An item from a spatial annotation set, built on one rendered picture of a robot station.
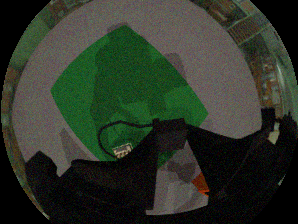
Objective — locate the green circuit board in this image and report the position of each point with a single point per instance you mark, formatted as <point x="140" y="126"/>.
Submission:
<point x="122" y="77"/>

